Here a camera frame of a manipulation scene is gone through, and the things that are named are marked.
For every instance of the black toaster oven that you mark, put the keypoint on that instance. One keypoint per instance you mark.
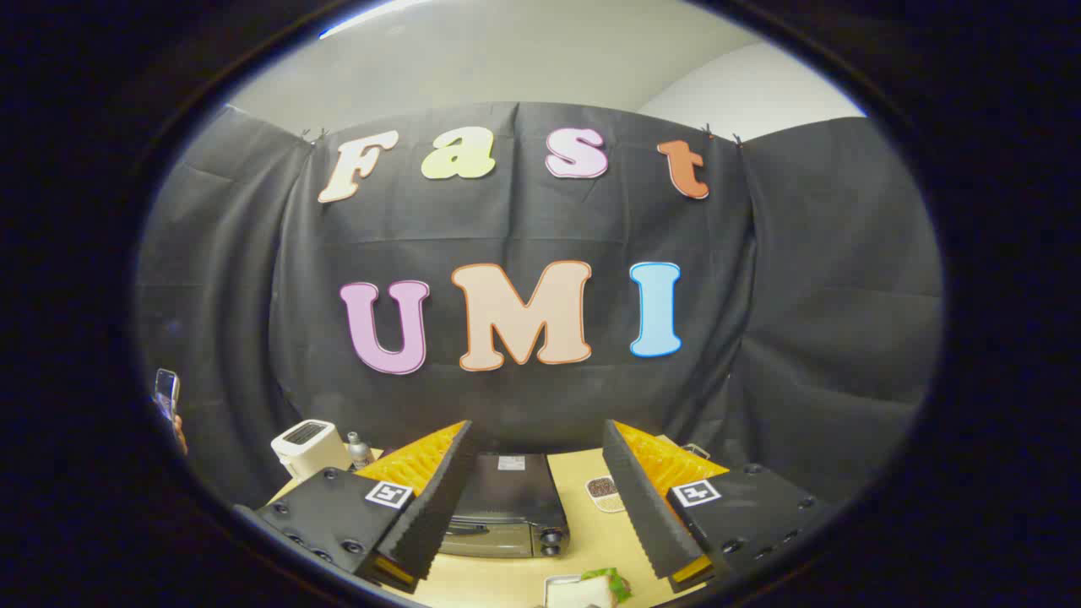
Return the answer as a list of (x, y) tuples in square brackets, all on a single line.
[(507, 498)]

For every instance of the white pop-up toaster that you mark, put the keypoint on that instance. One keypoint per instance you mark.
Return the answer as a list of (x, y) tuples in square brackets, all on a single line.
[(308, 447)]

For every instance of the small silver bottle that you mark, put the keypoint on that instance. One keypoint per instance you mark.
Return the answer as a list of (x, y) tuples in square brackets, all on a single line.
[(358, 452)]

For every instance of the white divided seed dish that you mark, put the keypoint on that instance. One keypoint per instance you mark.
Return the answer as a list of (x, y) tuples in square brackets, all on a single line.
[(601, 491)]

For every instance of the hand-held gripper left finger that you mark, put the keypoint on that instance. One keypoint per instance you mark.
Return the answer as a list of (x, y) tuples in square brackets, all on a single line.
[(439, 498)]

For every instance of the white plastic tray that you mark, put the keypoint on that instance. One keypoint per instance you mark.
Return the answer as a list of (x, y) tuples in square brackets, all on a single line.
[(553, 584)]

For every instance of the smartphone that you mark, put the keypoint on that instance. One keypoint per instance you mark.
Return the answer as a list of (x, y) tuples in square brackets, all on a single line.
[(166, 393)]

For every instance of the lettuce sandwich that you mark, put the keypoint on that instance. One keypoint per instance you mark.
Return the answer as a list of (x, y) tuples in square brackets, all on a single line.
[(591, 591)]

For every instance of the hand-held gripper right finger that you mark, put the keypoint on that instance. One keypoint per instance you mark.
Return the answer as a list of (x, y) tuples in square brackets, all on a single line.
[(638, 498)]

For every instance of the black backdrop cloth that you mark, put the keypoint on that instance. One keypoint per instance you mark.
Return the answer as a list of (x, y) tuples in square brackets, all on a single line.
[(524, 228)]

